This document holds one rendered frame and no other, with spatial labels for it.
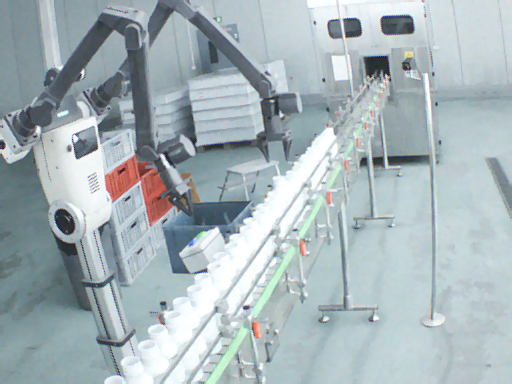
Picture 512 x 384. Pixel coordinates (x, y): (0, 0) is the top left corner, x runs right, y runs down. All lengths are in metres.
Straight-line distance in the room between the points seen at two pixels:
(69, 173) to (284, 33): 10.47
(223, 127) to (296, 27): 4.27
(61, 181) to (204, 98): 6.70
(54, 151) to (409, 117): 4.97
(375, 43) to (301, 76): 5.99
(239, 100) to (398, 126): 2.90
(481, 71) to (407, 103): 5.76
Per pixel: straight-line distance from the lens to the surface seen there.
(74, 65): 1.44
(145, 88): 1.43
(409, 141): 6.24
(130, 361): 0.96
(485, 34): 11.72
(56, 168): 1.73
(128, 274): 4.11
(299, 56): 11.91
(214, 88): 8.25
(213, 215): 2.50
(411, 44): 6.09
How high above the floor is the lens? 1.66
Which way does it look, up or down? 16 degrees down
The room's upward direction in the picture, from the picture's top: 9 degrees counter-clockwise
